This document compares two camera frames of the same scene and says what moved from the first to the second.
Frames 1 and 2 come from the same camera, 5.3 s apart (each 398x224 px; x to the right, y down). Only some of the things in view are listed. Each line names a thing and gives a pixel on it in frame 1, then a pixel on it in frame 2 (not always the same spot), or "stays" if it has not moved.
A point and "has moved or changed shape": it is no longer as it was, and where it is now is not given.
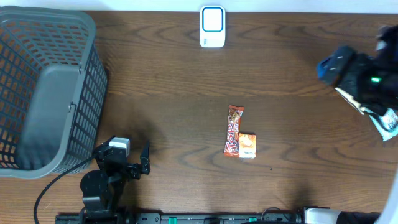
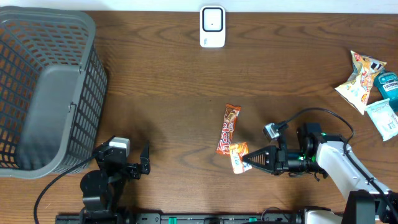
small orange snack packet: [247, 149] to [237, 150]
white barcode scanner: [212, 26] stays
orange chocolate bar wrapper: [231, 146] has moved or changed shape
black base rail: [182, 218] stays
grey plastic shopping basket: [53, 86] stays
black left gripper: [135, 170] stays
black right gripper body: [364, 78] to [283, 158]
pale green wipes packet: [387, 124] stays
